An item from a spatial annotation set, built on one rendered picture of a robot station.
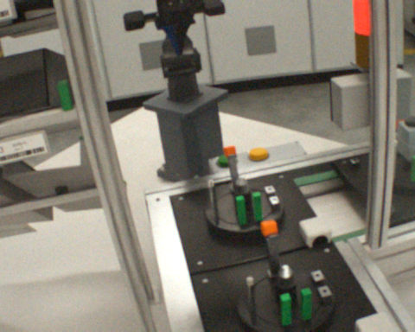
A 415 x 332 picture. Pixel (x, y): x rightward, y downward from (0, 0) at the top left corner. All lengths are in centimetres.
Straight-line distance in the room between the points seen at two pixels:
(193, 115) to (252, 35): 277
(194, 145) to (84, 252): 35
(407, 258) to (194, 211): 40
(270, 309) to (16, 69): 46
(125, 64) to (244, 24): 94
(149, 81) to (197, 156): 279
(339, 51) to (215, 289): 342
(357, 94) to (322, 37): 328
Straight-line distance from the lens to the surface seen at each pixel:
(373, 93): 73
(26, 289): 106
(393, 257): 89
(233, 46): 389
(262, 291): 74
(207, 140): 120
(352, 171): 103
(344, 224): 98
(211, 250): 85
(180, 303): 79
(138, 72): 394
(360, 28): 71
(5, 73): 62
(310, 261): 81
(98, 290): 100
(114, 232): 63
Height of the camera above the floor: 150
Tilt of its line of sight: 30 degrees down
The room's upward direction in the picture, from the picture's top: 9 degrees counter-clockwise
